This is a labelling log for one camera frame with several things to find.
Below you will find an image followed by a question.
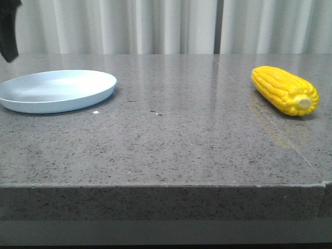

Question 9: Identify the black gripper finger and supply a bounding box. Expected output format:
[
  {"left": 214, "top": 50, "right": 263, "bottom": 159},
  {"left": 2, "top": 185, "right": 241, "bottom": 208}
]
[{"left": 1, "top": 0, "right": 22, "bottom": 63}]

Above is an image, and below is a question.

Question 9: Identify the yellow corn cob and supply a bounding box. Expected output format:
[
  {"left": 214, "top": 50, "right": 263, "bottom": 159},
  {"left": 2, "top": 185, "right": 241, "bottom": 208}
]
[{"left": 252, "top": 66, "right": 320, "bottom": 116}]

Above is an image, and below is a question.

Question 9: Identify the light blue round plate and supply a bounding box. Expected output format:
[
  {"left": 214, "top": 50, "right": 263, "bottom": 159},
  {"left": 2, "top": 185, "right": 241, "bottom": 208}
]
[{"left": 1, "top": 70, "right": 117, "bottom": 114}]

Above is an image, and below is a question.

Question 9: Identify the white pleated curtain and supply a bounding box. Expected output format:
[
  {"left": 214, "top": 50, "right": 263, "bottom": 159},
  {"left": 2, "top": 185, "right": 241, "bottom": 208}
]
[{"left": 16, "top": 1, "right": 331, "bottom": 54}]

